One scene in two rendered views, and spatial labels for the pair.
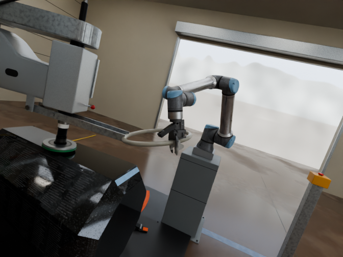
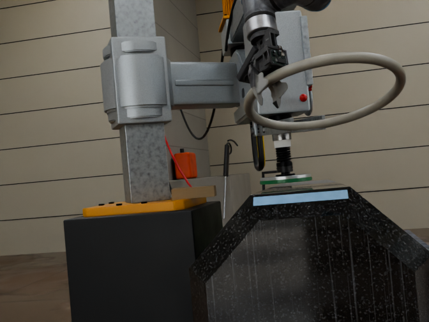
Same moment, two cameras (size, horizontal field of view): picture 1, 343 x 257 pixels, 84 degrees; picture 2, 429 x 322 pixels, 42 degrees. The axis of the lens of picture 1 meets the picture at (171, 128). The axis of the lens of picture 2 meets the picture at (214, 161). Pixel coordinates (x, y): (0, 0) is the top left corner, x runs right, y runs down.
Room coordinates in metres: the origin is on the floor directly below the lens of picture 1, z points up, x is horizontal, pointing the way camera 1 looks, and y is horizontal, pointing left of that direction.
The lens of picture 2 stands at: (0.84, -1.58, 0.88)
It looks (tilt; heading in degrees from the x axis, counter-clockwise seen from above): 1 degrees up; 86
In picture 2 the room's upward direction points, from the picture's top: 5 degrees counter-clockwise
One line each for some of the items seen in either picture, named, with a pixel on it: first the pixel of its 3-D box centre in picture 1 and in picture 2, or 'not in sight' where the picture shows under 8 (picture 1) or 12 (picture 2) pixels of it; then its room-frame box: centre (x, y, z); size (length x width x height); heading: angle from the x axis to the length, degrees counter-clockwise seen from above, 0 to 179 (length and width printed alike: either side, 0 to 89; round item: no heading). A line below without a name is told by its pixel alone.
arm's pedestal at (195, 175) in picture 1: (191, 188); not in sight; (2.06, -0.41, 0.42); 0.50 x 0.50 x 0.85; 75
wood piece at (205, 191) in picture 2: not in sight; (194, 192); (0.92, 1.04, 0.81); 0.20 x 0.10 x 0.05; 171
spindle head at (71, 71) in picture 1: (59, 78); (272, 73); (1.30, 0.83, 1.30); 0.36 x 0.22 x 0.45; 91
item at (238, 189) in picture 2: not in sight; (214, 218); (1.20, 4.10, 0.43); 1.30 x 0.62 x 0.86; 75
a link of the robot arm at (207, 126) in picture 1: (211, 132); not in sight; (2.04, -0.42, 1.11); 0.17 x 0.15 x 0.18; 54
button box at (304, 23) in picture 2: (90, 77); (304, 52); (1.42, 0.68, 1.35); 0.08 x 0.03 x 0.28; 91
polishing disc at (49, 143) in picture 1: (60, 143); (285, 177); (1.30, 0.75, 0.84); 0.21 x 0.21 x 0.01
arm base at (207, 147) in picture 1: (205, 144); not in sight; (2.05, -0.41, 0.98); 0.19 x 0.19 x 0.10
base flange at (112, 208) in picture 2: not in sight; (147, 204); (0.70, 1.16, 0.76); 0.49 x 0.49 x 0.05; 73
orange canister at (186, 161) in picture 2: not in sight; (187, 165); (0.97, 4.04, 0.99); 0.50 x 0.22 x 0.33; 75
